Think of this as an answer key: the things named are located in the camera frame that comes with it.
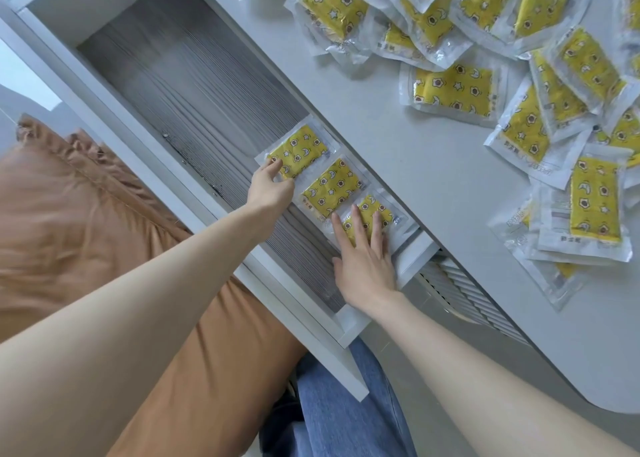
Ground person's right hand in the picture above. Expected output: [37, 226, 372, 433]
[331, 203, 402, 318]

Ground person's left hand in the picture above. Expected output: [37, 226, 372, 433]
[247, 158, 296, 218]

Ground yellow patterned sachet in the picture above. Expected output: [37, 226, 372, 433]
[295, 154, 374, 223]
[254, 116, 344, 182]
[327, 186, 421, 258]

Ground person's right forearm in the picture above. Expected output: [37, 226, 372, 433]
[350, 294, 640, 457]

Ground person's left forearm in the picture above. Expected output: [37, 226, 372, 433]
[0, 204, 275, 457]

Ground white slatted grille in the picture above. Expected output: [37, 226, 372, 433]
[414, 253, 534, 347]

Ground white drawer with grey bottom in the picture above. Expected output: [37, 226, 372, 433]
[0, 0, 442, 403]

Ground blue jeans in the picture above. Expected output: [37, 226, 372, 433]
[257, 338, 419, 457]

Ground orange ruffled cushion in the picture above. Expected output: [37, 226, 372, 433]
[0, 114, 309, 457]

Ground pile of yellow packets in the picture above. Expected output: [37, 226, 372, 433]
[231, 0, 640, 313]

